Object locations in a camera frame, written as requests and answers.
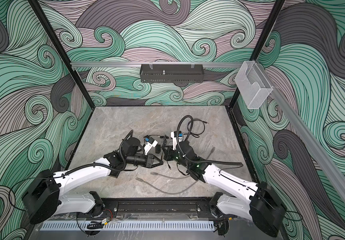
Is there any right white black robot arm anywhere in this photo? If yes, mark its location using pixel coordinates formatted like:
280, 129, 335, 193
171, 115, 287, 238

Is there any clear plastic wall holder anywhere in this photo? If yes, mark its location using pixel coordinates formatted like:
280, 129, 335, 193
235, 61, 273, 110

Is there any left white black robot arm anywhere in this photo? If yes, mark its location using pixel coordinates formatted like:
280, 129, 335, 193
22, 131, 163, 225

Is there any black coiled cable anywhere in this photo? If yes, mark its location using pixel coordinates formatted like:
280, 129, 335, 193
187, 118, 208, 139

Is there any white slotted cable duct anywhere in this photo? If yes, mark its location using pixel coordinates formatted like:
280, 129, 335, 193
40, 220, 215, 231

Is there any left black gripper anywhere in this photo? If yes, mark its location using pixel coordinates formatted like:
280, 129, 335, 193
126, 153, 164, 169

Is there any black wall tray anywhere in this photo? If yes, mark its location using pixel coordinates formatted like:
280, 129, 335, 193
139, 65, 205, 84

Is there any grey ethernet cable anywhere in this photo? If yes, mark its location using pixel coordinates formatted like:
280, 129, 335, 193
135, 146, 217, 195

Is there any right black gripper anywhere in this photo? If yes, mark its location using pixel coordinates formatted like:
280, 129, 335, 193
161, 144, 192, 171

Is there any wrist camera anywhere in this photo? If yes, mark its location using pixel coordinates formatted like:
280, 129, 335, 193
170, 131, 183, 151
143, 136, 158, 156

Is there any black power adapter with cable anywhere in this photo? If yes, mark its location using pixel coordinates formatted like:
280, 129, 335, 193
121, 143, 172, 172

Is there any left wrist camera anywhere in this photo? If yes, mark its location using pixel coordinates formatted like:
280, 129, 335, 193
143, 136, 158, 156

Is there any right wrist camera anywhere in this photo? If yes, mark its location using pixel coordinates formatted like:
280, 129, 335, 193
170, 131, 183, 151

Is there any aluminium wall rail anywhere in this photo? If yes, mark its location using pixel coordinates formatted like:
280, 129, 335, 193
70, 61, 243, 69

